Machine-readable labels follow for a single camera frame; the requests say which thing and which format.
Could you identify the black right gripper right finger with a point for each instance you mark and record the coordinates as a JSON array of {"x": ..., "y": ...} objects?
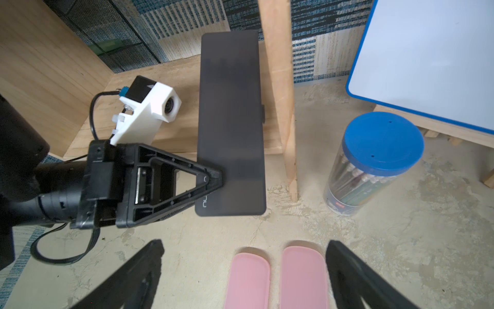
[{"x": 355, "y": 284}]

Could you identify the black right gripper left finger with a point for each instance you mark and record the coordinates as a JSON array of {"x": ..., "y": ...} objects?
[{"x": 133, "y": 285}]

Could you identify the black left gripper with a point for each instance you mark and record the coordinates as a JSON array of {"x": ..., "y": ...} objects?
[{"x": 128, "y": 185}]

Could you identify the pink pencil case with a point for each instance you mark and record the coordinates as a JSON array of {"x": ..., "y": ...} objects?
[
  {"x": 249, "y": 282},
  {"x": 303, "y": 279}
]

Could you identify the black pencil case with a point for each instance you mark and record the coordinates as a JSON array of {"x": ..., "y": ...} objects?
[{"x": 230, "y": 127}]

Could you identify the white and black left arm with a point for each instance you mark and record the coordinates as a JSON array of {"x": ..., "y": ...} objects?
[{"x": 36, "y": 193}]

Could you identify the blue-lid pencil canister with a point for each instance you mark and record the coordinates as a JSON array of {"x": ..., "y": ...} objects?
[{"x": 376, "y": 148}]

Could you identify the green tray on rack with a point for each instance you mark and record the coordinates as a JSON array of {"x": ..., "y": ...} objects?
[{"x": 104, "y": 47}]

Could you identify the small whiteboard on easel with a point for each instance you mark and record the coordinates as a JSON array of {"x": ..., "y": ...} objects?
[{"x": 431, "y": 62}]

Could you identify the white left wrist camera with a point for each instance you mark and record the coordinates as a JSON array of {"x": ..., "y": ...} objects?
[{"x": 151, "y": 103}]

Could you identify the black wire mesh rack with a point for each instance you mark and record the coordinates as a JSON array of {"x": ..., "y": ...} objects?
[{"x": 95, "y": 21}]

